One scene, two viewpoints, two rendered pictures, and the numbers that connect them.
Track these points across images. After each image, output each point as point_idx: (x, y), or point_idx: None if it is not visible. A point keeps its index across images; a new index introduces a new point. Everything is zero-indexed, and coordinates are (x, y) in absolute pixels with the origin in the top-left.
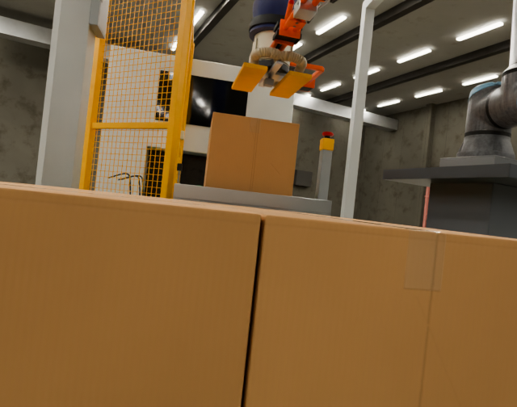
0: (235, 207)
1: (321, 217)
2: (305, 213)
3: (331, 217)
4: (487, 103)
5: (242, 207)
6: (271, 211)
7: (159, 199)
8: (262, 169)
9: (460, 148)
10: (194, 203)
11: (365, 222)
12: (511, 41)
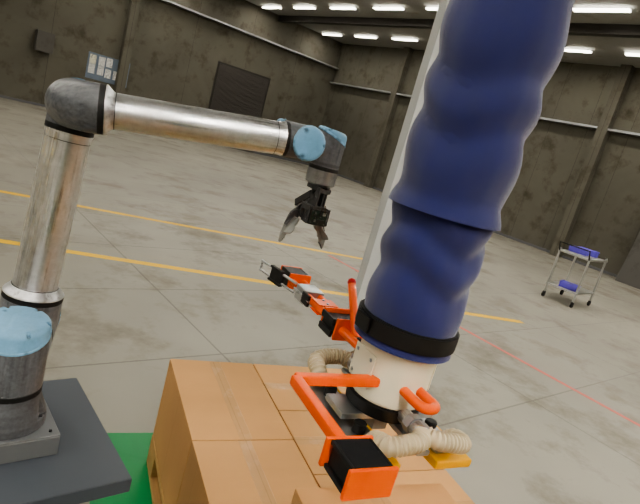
0: (277, 417)
1: (236, 382)
2: (234, 474)
3: (227, 403)
4: (52, 339)
5: (273, 416)
6: (254, 390)
7: (299, 399)
8: None
9: (38, 412)
10: (282, 391)
11: (221, 377)
12: (61, 262)
